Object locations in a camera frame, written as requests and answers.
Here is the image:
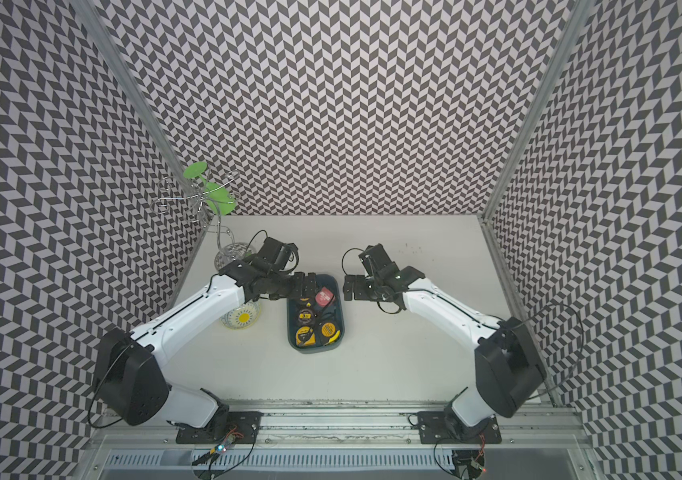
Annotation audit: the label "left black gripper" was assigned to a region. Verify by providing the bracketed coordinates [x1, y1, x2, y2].
[268, 270, 322, 301]

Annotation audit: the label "pink red tape measure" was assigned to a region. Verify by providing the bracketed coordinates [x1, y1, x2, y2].
[315, 287, 336, 308]

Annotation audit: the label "black yellow round tape measure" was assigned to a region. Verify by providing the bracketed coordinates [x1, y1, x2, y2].
[297, 309, 315, 325]

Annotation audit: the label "dark teal storage box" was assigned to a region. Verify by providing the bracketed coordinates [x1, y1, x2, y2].
[287, 274, 346, 354]

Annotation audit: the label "yellow black square tape measure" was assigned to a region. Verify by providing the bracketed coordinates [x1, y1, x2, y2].
[295, 326, 317, 348]

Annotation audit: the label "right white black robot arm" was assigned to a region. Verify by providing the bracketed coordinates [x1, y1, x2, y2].
[343, 267, 547, 443]

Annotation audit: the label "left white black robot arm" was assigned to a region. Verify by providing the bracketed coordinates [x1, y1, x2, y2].
[91, 257, 319, 429]

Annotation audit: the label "glass bowl yellow flower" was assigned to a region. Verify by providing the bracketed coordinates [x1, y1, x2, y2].
[220, 301, 262, 330]

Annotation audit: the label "metal wire stand green leaves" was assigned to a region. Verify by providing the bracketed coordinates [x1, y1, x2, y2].
[151, 161, 252, 270]

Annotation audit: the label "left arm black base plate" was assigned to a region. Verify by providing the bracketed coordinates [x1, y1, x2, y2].
[176, 410, 263, 445]

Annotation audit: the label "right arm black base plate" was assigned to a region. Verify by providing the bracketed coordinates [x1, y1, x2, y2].
[416, 411, 502, 445]

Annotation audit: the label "aluminium front rail frame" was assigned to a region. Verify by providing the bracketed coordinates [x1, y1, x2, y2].
[72, 401, 605, 479]

